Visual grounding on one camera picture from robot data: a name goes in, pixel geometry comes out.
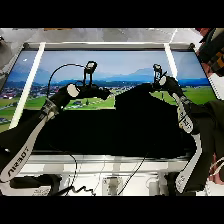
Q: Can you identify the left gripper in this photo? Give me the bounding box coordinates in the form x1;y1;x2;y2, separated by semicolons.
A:
77;83;112;101

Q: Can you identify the black garment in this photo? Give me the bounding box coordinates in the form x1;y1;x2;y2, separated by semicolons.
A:
32;83;198;159

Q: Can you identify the heap of clothes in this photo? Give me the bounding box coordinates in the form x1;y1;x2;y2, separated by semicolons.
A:
196;27;224;78

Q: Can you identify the dark garment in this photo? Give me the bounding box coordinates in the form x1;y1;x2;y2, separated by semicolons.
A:
199;99;224;183

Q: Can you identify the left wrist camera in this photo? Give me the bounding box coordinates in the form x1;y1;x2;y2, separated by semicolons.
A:
82;60;99;88

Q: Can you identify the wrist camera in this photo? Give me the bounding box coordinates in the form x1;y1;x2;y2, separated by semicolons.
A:
152;63;168;83
82;60;99;88

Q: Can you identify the black cable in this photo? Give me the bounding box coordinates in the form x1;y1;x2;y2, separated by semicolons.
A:
46;63;88;101
49;144;98;197
117;151;150;196

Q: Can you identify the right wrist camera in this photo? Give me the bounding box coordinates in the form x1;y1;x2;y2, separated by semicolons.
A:
152;63;168;83

